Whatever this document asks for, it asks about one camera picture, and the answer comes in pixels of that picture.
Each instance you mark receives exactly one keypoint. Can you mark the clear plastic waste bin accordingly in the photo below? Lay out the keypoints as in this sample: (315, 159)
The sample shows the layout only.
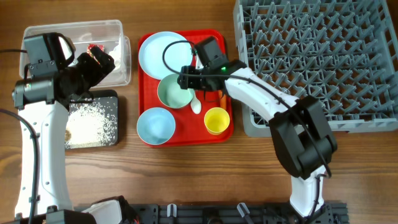
(107, 34)

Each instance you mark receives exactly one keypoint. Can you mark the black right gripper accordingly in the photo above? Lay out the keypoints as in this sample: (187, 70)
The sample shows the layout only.
(186, 78)

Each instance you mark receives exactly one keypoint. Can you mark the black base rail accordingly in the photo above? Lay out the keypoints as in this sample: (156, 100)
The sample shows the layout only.
(331, 212)

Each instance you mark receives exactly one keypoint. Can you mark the grey dishwasher rack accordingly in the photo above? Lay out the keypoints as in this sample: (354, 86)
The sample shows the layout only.
(343, 53)

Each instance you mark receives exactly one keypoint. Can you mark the red serving tray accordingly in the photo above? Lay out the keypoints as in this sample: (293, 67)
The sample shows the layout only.
(190, 128)

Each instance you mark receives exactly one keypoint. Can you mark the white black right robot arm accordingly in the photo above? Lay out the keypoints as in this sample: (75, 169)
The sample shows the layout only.
(302, 137)

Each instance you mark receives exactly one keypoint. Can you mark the black waste tray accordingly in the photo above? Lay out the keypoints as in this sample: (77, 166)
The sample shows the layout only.
(93, 124)

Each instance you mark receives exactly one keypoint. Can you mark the green bowl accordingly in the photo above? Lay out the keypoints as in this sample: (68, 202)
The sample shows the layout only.
(171, 95)

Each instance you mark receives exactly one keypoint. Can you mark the brown food scrap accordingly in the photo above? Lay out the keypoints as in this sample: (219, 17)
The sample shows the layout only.
(67, 135)

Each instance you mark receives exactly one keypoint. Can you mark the white rice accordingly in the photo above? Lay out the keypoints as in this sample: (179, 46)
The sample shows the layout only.
(90, 124)

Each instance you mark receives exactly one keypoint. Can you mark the light blue rice bowl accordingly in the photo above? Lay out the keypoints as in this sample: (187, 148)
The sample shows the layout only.
(156, 126)

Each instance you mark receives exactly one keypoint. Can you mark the white plastic spoon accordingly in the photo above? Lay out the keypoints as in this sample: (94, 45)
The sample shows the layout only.
(195, 104)

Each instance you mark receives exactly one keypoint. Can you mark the orange carrot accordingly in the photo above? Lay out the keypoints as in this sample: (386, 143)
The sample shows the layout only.
(222, 99)

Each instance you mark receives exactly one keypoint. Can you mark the yellow plastic cup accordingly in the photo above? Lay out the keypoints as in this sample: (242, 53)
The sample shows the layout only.
(216, 120)

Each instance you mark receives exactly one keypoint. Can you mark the light blue plate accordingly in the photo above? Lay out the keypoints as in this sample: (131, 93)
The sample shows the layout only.
(176, 56)

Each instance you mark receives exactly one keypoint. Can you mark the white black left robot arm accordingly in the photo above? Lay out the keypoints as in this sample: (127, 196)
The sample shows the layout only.
(51, 83)

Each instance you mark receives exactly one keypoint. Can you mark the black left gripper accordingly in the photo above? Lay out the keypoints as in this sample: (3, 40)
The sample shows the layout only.
(97, 73)

